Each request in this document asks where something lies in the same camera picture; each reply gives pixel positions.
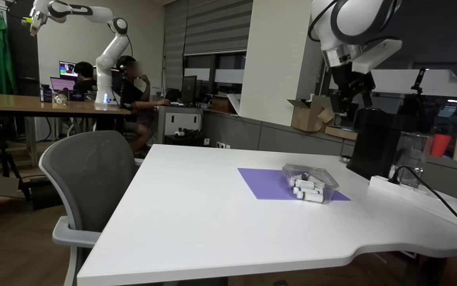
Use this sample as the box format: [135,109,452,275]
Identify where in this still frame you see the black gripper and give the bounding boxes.
[332,64,376,112]

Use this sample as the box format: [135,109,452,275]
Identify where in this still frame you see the cardboard box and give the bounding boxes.
[287,97,343,134]

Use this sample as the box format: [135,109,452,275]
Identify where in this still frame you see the black box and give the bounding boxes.
[346,107,403,180]

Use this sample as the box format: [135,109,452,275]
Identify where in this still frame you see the orange cup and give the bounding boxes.
[430,132,452,159]

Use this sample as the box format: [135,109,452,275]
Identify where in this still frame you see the white power strip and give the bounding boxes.
[366,174,427,198]

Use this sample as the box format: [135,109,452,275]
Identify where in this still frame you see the purple mat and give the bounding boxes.
[236,167,352,204]

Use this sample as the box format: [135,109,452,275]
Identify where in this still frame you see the gray window blind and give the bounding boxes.
[182,0,254,58]

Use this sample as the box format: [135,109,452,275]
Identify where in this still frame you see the white drawer cabinet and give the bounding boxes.
[155,105,205,145]

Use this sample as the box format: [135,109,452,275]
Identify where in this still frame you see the seated person in black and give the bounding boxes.
[116,55,170,156]

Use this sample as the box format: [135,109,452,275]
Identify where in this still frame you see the seated person with dark hair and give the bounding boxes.
[73,61,98,102]

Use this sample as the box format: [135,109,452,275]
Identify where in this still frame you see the gray mesh office chair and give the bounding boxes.
[36,129,141,286]

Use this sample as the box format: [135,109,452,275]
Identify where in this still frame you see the computer monitor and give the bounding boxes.
[57,61,79,80]

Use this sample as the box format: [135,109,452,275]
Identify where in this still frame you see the laptop with pink screen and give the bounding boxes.
[49,77,79,96]

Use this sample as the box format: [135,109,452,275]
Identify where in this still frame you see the wooden table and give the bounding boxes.
[0,93,133,120]

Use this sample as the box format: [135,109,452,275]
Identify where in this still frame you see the black tripod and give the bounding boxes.
[0,118,25,182]

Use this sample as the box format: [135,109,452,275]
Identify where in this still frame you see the black clamp mount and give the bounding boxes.
[409,67,430,97]

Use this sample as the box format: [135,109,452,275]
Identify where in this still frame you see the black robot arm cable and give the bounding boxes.
[306,0,343,45]

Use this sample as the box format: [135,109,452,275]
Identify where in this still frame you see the black power cable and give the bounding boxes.
[389,164,457,237]

